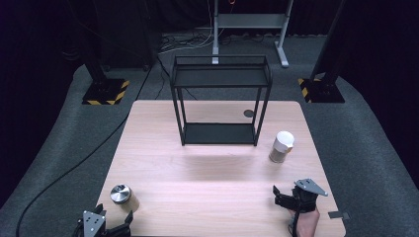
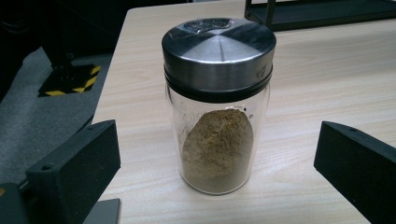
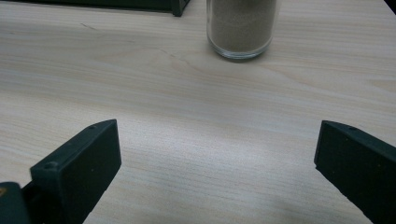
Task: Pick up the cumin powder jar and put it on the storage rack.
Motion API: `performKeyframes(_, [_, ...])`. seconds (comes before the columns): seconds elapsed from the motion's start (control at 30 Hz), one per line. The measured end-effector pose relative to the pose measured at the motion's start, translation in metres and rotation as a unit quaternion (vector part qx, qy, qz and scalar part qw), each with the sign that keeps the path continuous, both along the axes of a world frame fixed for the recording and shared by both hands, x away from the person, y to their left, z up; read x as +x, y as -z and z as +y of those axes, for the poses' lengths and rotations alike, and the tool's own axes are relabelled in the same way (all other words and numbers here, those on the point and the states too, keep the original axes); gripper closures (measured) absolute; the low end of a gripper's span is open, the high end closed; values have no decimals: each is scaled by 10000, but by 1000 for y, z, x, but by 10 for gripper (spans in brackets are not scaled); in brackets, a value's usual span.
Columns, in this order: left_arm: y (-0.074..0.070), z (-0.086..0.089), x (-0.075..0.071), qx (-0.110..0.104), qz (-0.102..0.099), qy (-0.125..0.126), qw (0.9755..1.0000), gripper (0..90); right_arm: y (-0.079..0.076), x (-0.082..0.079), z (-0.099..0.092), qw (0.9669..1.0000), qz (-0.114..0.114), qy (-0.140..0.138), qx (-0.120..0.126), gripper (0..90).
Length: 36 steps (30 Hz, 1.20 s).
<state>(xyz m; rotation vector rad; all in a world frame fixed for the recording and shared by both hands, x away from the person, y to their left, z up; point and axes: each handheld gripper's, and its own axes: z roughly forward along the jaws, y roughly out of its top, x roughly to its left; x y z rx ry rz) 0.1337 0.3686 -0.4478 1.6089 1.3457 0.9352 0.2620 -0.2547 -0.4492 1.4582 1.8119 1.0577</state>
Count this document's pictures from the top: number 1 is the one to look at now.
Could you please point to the dark wheeled cart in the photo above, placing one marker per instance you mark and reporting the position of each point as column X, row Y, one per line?
column 128, row 33

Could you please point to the white lid spice jar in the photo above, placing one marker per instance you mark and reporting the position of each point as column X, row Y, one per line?
column 284, row 140

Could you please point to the grey tape piece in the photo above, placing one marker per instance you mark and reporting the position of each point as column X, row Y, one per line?
column 339, row 215

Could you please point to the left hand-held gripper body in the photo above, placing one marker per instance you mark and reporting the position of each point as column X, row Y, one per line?
column 93, row 223

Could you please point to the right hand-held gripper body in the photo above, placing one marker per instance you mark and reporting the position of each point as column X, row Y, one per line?
column 304, row 199

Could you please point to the metal lid spice jar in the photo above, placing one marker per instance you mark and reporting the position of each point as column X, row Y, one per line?
column 120, row 193

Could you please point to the black stand with striped base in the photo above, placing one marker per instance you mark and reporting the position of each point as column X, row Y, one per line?
column 324, row 90
column 105, row 92

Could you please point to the person's right hand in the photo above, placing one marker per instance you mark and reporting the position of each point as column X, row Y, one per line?
column 308, row 223

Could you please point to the round grey table grommet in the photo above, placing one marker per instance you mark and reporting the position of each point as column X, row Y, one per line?
column 249, row 113

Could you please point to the grey metal stand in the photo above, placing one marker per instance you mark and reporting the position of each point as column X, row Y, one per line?
column 250, row 20

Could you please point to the black metal two-tier rack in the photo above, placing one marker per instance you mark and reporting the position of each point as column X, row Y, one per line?
column 220, row 77

